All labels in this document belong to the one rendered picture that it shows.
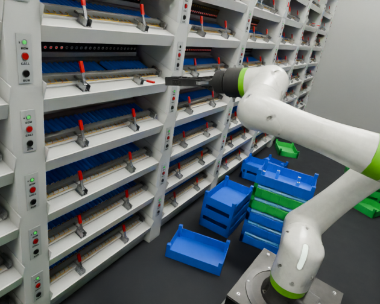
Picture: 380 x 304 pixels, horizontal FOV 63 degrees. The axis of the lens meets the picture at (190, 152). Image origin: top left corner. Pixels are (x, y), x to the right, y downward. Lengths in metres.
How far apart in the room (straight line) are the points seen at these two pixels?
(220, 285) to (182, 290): 0.19
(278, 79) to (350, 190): 0.42
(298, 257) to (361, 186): 0.30
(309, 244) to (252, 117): 0.43
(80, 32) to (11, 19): 0.20
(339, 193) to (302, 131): 0.33
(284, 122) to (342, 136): 0.14
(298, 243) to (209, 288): 0.70
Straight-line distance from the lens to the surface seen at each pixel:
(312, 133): 0.85
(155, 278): 1.60
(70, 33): 0.99
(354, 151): 0.87
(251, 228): 1.86
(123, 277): 1.60
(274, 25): 2.65
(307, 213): 1.14
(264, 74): 0.94
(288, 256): 1.03
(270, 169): 1.89
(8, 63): 0.89
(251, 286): 1.18
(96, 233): 1.37
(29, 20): 0.91
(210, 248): 1.81
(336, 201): 1.11
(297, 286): 1.08
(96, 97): 1.09
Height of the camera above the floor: 1.15
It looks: 23 degrees down
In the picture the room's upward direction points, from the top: 9 degrees clockwise
